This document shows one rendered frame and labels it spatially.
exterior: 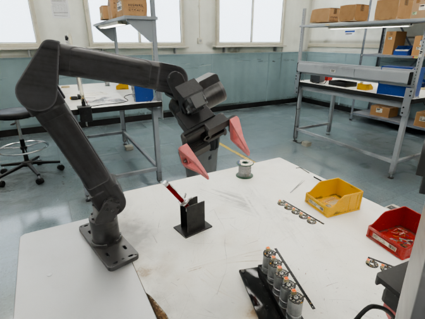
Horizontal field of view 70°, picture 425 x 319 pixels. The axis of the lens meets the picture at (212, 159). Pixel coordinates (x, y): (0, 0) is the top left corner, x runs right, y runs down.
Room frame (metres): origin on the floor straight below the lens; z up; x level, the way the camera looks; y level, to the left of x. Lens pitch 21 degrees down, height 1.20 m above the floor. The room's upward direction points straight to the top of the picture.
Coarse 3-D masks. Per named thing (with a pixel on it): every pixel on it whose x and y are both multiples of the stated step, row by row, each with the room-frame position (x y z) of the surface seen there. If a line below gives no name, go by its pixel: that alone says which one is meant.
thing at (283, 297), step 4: (280, 292) 0.40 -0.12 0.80; (284, 292) 0.39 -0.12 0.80; (288, 292) 0.39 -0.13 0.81; (280, 296) 0.40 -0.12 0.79; (284, 296) 0.39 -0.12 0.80; (280, 300) 0.40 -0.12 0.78; (284, 300) 0.39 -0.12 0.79; (280, 304) 0.40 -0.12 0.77; (284, 304) 0.39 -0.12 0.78; (284, 308) 0.39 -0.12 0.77
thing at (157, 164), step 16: (128, 16) 2.31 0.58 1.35; (144, 16) 2.36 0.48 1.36; (96, 96) 2.63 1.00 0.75; (112, 96) 2.63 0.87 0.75; (128, 96) 2.63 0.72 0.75; (160, 96) 2.41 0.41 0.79; (96, 112) 2.16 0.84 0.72; (160, 160) 2.42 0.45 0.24; (128, 176) 2.29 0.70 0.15; (160, 176) 2.42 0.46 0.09
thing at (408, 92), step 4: (296, 76) 3.69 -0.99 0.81; (296, 80) 3.69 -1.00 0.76; (300, 80) 3.72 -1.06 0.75; (296, 84) 3.69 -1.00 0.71; (296, 88) 3.68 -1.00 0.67; (408, 88) 2.55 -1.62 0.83; (416, 88) 2.53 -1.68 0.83; (296, 92) 3.68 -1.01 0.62; (408, 92) 2.54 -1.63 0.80; (412, 92) 2.51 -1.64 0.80; (404, 96) 2.56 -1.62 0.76; (408, 96) 2.53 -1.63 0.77; (404, 100) 2.55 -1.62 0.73; (408, 100) 2.53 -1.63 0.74; (404, 104) 2.55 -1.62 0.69; (408, 104) 2.52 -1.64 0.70; (404, 108) 2.54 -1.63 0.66; (408, 108) 2.51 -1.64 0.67; (400, 112) 2.56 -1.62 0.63; (404, 112) 2.53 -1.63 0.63
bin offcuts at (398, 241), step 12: (384, 216) 0.64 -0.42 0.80; (396, 216) 0.66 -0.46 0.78; (408, 216) 0.65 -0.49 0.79; (420, 216) 0.63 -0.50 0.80; (372, 228) 0.61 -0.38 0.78; (384, 228) 0.64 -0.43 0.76; (396, 228) 0.65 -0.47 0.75; (408, 228) 0.65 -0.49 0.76; (384, 240) 0.58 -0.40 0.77; (396, 240) 0.60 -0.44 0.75; (408, 240) 0.60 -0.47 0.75; (396, 252) 0.55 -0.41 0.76; (408, 252) 0.54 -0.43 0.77
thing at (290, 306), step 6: (288, 300) 0.37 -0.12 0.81; (288, 306) 0.37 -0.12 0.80; (294, 306) 0.36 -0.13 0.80; (300, 306) 0.36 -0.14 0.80; (288, 312) 0.37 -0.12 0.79; (294, 312) 0.36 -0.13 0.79; (300, 312) 0.36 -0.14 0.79; (288, 318) 0.37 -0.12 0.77; (294, 318) 0.36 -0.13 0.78; (300, 318) 0.37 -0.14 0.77
